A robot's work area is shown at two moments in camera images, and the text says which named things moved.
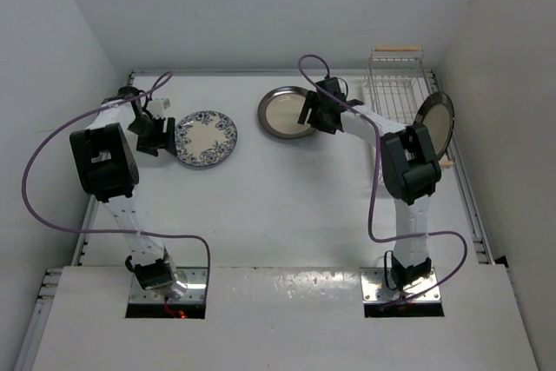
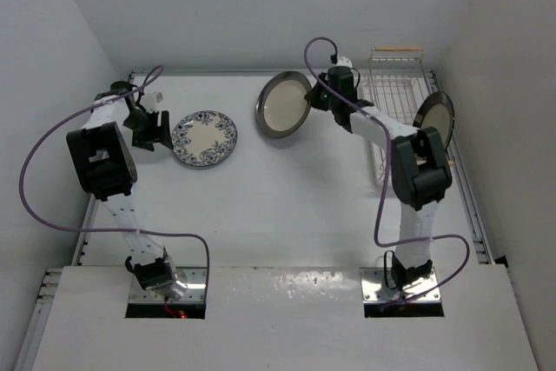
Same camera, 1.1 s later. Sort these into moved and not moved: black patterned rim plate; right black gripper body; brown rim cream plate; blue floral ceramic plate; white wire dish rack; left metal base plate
Moved: right black gripper body; brown rim cream plate
Not moved: blue floral ceramic plate; white wire dish rack; black patterned rim plate; left metal base plate
